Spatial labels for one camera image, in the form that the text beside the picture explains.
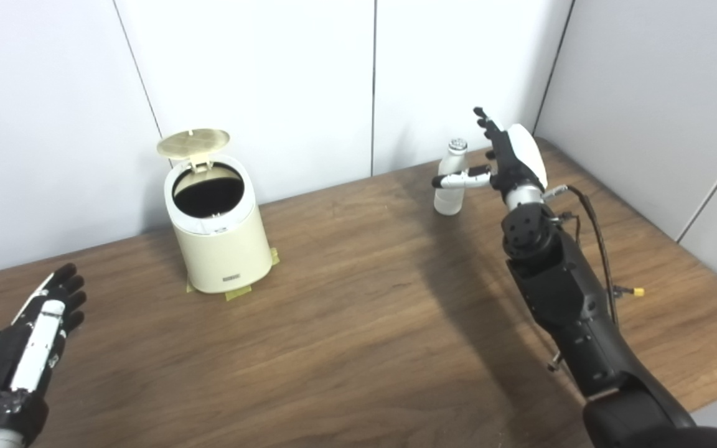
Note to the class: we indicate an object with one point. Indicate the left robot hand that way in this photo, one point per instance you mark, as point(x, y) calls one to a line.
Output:
point(16, 354)

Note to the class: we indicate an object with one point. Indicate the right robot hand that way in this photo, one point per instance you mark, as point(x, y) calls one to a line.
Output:
point(517, 162)

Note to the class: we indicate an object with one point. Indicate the small white plastic bottle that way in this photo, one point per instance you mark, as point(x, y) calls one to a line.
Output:
point(449, 200)

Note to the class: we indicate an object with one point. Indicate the round cream bin lid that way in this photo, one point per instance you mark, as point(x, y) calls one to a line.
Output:
point(193, 143)

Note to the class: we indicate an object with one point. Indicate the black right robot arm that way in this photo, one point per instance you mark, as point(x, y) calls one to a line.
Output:
point(570, 298)

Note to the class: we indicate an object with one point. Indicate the cream-colored bin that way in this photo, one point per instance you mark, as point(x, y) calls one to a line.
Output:
point(221, 249)

